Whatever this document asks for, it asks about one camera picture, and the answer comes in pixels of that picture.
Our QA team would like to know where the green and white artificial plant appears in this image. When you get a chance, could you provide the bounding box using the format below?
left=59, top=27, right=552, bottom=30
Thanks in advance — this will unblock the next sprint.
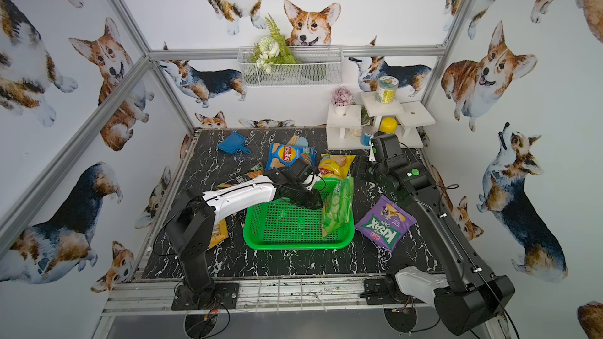
left=248, top=14, right=298, bottom=74

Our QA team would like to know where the yellow Lays chips bag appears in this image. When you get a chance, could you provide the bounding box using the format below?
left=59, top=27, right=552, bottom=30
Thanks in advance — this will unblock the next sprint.
left=318, top=154, right=356, bottom=180

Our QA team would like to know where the green plastic basket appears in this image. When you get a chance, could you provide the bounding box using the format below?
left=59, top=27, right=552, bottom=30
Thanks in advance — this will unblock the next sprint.
left=243, top=178, right=355, bottom=251

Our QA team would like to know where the green cucumber chips bag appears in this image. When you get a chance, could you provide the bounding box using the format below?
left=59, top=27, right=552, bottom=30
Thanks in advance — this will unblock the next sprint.
left=321, top=176, right=354, bottom=237

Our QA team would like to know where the pink flower in white pot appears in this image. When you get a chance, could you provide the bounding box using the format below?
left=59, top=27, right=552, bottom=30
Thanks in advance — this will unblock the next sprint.
left=331, top=86, right=354, bottom=116

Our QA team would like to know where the blue glitter can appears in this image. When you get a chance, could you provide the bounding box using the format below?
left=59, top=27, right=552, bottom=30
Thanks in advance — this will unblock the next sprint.
left=360, top=125, right=377, bottom=147

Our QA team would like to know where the yellow canister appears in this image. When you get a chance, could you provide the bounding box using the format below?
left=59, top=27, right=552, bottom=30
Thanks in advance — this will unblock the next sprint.
left=379, top=117, right=398, bottom=134

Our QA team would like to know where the blue plastic dustpan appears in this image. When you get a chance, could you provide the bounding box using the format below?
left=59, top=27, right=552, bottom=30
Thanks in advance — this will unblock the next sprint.
left=217, top=133, right=251, bottom=155

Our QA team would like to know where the purple Krax snack bag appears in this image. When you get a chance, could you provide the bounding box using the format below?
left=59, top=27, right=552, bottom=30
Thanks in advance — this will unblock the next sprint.
left=355, top=196, right=417, bottom=253

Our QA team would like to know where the orange chips bag silver stripe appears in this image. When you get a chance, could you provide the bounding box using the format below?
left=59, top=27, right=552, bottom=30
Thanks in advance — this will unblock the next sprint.
left=208, top=220, right=229, bottom=249

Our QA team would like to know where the white wire wall basket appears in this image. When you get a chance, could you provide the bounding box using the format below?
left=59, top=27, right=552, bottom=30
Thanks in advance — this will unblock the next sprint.
left=237, top=46, right=343, bottom=87

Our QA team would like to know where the white tiered display shelf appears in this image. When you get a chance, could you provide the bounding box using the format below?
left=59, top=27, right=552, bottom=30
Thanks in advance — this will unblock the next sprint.
left=327, top=93, right=436, bottom=151

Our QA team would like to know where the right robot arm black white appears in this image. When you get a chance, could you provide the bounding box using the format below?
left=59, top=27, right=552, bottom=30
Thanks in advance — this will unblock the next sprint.
left=350, top=155, right=515, bottom=336

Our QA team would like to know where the black Lays chips bag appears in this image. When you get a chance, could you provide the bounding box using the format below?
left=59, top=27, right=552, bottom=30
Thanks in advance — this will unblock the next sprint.
left=216, top=163, right=265, bottom=190

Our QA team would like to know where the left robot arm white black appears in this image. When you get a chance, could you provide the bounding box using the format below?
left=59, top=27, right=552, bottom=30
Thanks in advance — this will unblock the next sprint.
left=163, top=160, right=323, bottom=311

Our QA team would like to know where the blue Lays chips bag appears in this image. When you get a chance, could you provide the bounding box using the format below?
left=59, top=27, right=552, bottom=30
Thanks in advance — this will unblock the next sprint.
left=266, top=142, right=316, bottom=170

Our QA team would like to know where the light blue hand brush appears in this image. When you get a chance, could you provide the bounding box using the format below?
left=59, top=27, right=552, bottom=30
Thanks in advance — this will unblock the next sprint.
left=287, top=135, right=309, bottom=148

